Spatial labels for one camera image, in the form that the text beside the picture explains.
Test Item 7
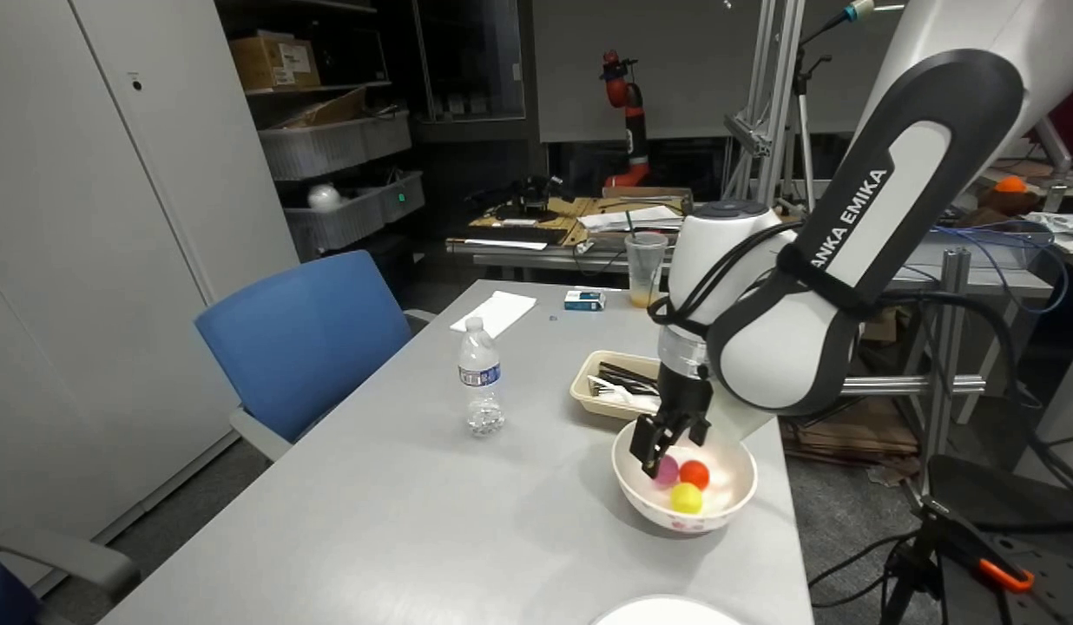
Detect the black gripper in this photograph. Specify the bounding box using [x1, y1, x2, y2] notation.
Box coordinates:
[626, 352, 718, 481]

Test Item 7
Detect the white ceramic bowl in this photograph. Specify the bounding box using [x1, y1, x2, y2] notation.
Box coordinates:
[609, 416, 760, 539]

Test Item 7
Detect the white plate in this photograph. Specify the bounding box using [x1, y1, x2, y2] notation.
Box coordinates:
[591, 595, 746, 625]

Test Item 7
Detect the yellow ball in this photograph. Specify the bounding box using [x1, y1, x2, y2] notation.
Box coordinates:
[667, 478, 709, 518]

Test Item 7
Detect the black plastic cutlery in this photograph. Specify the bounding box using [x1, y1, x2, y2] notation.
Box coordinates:
[593, 359, 667, 404]

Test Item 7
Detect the beige rectangular tray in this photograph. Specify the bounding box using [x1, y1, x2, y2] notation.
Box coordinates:
[567, 347, 667, 427]

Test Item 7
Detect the small blue box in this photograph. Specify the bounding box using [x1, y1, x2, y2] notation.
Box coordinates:
[559, 286, 609, 317]

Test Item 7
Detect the clear plastic cup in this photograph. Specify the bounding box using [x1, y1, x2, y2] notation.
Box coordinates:
[623, 230, 673, 311]

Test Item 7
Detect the flat brown cardboard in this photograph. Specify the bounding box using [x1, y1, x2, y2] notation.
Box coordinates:
[780, 410, 925, 466]

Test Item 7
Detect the clear plastic water bottle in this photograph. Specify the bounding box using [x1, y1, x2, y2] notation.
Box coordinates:
[454, 311, 510, 441]

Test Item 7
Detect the white paper sheet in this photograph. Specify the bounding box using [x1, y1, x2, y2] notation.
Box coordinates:
[448, 287, 542, 341]

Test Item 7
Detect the white papers stack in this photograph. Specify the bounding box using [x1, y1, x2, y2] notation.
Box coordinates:
[577, 202, 688, 236]

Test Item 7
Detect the grey cluttered work table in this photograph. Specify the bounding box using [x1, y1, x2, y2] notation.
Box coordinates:
[445, 183, 1060, 303]

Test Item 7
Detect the black tripod with orange clamp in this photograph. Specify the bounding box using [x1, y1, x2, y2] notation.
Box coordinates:
[874, 473, 1037, 625]

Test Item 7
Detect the thin stand with green tip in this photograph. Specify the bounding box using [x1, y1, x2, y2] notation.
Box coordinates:
[792, 0, 909, 219]

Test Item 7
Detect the blue office chair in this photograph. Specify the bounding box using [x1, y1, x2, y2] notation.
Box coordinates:
[192, 245, 439, 466]

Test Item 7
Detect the grey storage bin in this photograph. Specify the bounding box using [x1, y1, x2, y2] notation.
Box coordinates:
[281, 169, 428, 261]
[256, 105, 418, 187]

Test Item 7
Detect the small orange object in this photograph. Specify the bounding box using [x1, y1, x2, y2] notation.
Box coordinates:
[986, 169, 1030, 202]

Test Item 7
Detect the white round object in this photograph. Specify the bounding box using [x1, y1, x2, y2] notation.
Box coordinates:
[306, 182, 347, 216]

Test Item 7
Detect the cardboard box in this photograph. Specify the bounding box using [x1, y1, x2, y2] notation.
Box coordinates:
[228, 28, 322, 97]

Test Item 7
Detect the white metal cabinet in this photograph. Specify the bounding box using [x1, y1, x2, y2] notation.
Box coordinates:
[0, 0, 303, 548]

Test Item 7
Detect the blue chair with grey armrest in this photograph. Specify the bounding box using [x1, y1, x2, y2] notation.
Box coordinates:
[0, 530, 143, 625]

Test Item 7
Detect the aluminium table frame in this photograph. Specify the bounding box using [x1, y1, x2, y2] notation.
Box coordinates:
[842, 242, 991, 466]

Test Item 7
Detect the aluminium frame stand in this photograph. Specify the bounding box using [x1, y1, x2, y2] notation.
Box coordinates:
[722, 0, 813, 216]

